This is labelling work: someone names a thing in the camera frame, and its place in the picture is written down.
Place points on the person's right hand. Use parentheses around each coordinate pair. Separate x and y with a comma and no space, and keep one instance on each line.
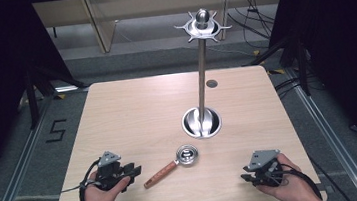
(290,182)

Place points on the black curtain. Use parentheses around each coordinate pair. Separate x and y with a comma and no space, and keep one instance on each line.
(0,82)
(345,46)

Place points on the aluminium floor rail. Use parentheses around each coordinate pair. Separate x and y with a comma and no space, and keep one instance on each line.
(329,138)
(19,170)

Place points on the black metal stand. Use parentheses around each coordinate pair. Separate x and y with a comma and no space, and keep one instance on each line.
(295,54)
(35,85)

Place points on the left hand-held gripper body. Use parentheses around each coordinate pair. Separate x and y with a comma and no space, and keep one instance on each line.
(108,170)

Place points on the grey table grommet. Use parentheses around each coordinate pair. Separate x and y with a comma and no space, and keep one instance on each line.
(211,83)

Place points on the metal utensil rack stand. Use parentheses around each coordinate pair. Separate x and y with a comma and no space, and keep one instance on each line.
(202,88)

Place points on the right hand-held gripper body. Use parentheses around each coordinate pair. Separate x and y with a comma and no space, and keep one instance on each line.
(263,168)

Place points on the person's left hand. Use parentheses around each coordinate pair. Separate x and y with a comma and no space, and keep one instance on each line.
(101,197)

